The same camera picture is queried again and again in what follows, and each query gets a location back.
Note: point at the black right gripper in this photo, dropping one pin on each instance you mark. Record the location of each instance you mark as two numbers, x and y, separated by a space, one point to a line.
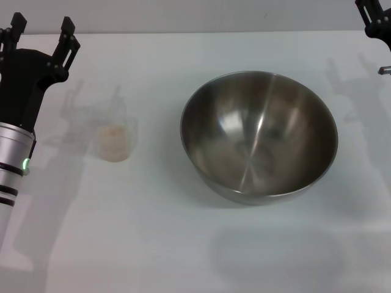
388 44

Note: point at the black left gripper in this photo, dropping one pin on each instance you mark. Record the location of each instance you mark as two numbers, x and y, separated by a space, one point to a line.
21 79

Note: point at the clear plastic measuring cup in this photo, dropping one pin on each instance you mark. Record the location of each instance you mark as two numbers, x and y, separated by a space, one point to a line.
114 140

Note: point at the white uncooked rice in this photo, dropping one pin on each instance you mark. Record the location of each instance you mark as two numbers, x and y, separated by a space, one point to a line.
112 143

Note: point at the stainless steel mixing bowl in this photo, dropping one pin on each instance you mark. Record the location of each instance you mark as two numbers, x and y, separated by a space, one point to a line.
259 137

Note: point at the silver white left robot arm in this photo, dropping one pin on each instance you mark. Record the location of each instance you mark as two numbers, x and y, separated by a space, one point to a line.
13 146

